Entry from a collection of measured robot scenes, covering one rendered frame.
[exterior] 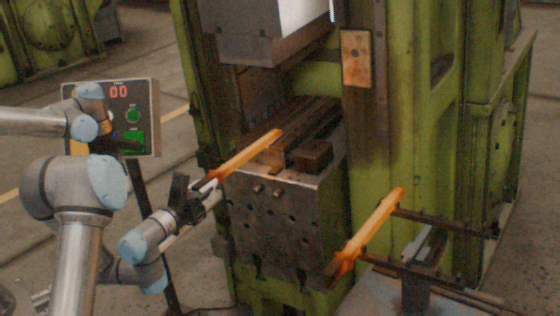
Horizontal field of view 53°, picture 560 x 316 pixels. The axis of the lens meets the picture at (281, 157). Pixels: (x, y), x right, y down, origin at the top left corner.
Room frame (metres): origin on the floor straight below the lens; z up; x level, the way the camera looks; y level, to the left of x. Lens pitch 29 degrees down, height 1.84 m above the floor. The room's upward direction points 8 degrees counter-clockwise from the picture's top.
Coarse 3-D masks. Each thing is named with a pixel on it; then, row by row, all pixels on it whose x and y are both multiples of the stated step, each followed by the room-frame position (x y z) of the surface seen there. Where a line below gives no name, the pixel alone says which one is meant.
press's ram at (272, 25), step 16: (208, 0) 1.71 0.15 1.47; (224, 0) 1.67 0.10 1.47; (240, 0) 1.64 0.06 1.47; (256, 0) 1.61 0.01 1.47; (272, 0) 1.58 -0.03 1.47; (288, 0) 1.60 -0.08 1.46; (304, 0) 1.68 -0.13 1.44; (320, 0) 1.76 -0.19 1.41; (208, 16) 1.72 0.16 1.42; (224, 16) 1.68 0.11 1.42; (240, 16) 1.64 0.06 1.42; (256, 16) 1.61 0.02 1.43; (272, 16) 1.58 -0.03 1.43; (288, 16) 1.60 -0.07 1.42; (304, 16) 1.67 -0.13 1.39; (208, 32) 1.72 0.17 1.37; (224, 32) 1.69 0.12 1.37; (240, 32) 1.65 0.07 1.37; (256, 32) 1.62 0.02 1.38; (272, 32) 1.58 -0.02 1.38; (288, 32) 1.59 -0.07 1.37
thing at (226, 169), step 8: (264, 136) 1.66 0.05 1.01; (272, 136) 1.66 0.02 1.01; (256, 144) 1.60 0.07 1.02; (264, 144) 1.62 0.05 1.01; (248, 152) 1.55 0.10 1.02; (256, 152) 1.58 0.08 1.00; (232, 160) 1.50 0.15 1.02; (240, 160) 1.51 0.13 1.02; (224, 168) 1.46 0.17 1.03; (232, 168) 1.47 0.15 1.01; (208, 176) 1.41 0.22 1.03; (216, 176) 1.41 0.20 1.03; (224, 176) 1.44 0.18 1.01; (200, 184) 1.36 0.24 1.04
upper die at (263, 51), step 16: (320, 16) 1.85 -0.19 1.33; (304, 32) 1.76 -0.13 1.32; (320, 32) 1.84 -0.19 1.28; (224, 48) 1.69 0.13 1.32; (240, 48) 1.66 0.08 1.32; (256, 48) 1.62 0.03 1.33; (272, 48) 1.60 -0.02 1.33; (288, 48) 1.67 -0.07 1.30; (240, 64) 1.66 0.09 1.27; (256, 64) 1.63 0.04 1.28; (272, 64) 1.59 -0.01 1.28
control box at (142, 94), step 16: (112, 80) 1.88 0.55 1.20; (128, 80) 1.87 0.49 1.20; (144, 80) 1.86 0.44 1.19; (64, 96) 1.89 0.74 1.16; (128, 96) 1.84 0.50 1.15; (144, 96) 1.83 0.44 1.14; (112, 112) 1.83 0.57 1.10; (144, 112) 1.80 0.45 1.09; (128, 128) 1.79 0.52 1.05; (144, 128) 1.78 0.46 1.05; (160, 128) 1.84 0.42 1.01; (64, 144) 1.81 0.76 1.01; (160, 144) 1.80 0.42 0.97
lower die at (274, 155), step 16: (304, 96) 2.00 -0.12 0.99; (320, 96) 1.96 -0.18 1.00; (288, 112) 1.88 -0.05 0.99; (336, 112) 1.90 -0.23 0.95; (256, 128) 1.80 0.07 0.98; (272, 128) 1.76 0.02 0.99; (288, 128) 1.72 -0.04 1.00; (304, 128) 1.72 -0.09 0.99; (240, 144) 1.69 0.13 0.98; (272, 144) 1.63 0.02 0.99; (288, 144) 1.62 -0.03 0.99; (272, 160) 1.62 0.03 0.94
